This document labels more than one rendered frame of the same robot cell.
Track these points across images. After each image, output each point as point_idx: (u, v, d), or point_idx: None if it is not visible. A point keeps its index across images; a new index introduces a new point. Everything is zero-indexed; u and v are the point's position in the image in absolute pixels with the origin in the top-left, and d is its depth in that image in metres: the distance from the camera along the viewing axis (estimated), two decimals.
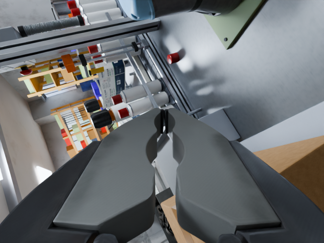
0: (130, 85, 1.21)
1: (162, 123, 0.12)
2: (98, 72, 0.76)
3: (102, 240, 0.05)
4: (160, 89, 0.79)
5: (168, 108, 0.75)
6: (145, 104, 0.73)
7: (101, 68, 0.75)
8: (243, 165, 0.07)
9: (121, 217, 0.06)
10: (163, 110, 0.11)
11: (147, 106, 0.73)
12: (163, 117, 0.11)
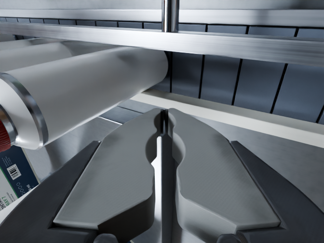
0: (49, 173, 0.59)
1: (162, 123, 0.12)
2: None
3: (102, 240, 0.05)
4: None
5: None
6: (39, 48, 0.17)
7: None
8: (243, 165, 0.07)
9: (121, 217, 0.06)
10: (163, 110, 0.11)
11: (52, 52, 0.18)
12: (163, 117, 0.11)
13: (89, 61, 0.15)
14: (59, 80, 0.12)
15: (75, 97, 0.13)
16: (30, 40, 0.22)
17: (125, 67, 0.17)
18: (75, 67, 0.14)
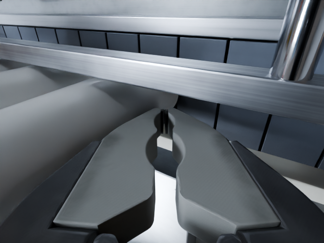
0: None
1: (162, 123, 0.12)
2: None
3: (102, 240, 0.05)
4: None
5: None
6: None
7: None
8: (243, 165, 0.07)
9: (121, 217, 0.06)
10: (163, 110, 0.11)
11: (17, 87, 0.11)
12: (163, 117, 0.11)
13: (57, 110, 0.09)
14: None
15: (22, 190, 0.07)
16: (2, 61, 0.16)
17: (118, 109, 0.11)
18: (26, 128, 0.08)
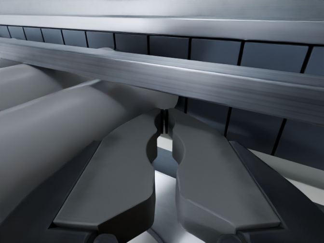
0: None
1: (162, 123, 0.12)
2: None
3: (102, 240, 0.05)
4: None
5: None
6: (0, 80, 0.11)
7: None
8: (243, 165, 0.07)
9: (121, 217, 0.06)
10: (163, 110, 0.11)
11: (20, 87, 0.11)
12: (163, 117, 0.11)
13: (57, 111, 0.09)
14: None
15: (23, 191, 0.07)
16: None
17: (118, 110, 0.11)
18: (26, 128, 0.08)
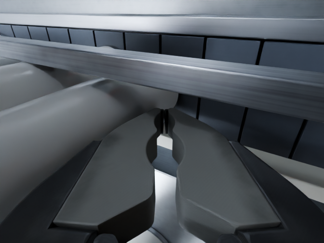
0: None
1: (162, 123, 0.12)
2: None
3: (102, 240, 0.05)
4: None
5: None
6: (1, 79, 0.11)
7: None
8: (243, 165, 0.07)
9: (121, 217, 0.06)
10: (163, 110, 0.11)
11: (21, 87, 0.11)
12: (163, 117, 0.11)
13: (57, 111, 0.09)
14: None
15: (24, 190, 0.07)
16: None
17: (118, 109, 0.11)
18: (27, 128, 0.08)
